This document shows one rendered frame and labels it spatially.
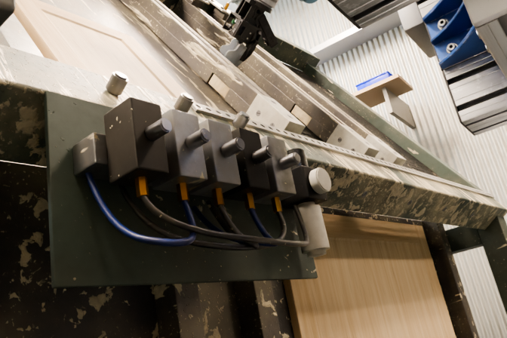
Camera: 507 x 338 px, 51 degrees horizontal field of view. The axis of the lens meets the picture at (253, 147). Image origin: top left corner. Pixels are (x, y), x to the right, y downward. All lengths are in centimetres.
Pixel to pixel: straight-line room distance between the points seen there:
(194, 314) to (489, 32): 72
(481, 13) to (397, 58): 445
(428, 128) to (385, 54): 82
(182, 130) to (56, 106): 16
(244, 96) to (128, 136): 69
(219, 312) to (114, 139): 60
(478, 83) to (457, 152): 369
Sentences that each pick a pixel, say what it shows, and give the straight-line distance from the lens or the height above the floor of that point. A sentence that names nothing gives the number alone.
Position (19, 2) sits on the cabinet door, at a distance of 115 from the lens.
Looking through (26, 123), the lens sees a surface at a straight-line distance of 71.
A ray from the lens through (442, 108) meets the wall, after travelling 465.
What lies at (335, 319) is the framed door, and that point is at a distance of 144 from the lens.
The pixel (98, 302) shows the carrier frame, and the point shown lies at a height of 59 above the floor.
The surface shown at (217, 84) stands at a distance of 135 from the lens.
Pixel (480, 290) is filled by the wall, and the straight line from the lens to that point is 440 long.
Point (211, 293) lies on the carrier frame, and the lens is 114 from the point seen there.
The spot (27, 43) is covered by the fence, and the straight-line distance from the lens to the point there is 87.
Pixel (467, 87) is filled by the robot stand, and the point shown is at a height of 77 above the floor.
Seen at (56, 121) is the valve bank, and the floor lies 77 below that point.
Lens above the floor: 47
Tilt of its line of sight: 21 degrees up
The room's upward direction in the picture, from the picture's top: 11 degrees counter-clockwise
